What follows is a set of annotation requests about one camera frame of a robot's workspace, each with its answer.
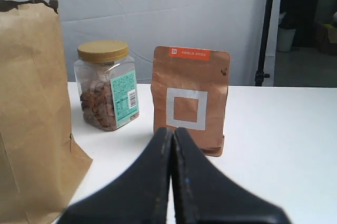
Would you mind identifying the brown stand-up pouch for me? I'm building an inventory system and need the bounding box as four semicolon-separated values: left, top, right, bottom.
151;46;231;157

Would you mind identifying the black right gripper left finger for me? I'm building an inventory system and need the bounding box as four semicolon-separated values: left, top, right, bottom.
58;128;172;223

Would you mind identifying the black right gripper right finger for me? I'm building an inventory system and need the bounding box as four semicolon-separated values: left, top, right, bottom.
171;128;291;223

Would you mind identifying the white bin in background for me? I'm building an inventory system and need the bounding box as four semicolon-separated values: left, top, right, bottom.
276;28;296;52

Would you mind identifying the clear jar gold lid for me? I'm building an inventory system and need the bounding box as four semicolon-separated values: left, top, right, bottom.
74;40;139;131

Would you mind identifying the brown paper bag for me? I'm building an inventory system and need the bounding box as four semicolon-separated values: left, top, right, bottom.
1;0;92;223

